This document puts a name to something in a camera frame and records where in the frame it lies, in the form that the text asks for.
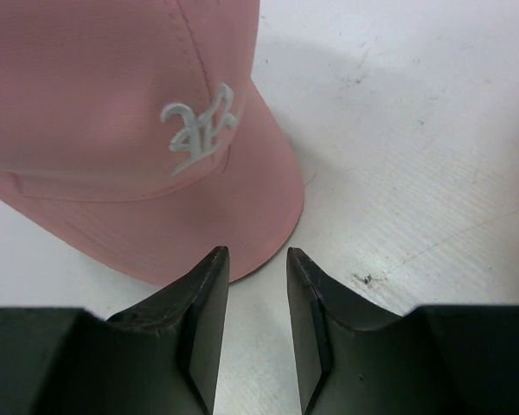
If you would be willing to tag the light pink baseball cap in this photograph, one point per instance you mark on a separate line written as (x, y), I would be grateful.
(133, 131)

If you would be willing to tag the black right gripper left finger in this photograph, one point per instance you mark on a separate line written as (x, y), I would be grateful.
(160, 356)

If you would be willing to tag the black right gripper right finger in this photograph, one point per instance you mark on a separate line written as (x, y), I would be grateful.
(355, 357)

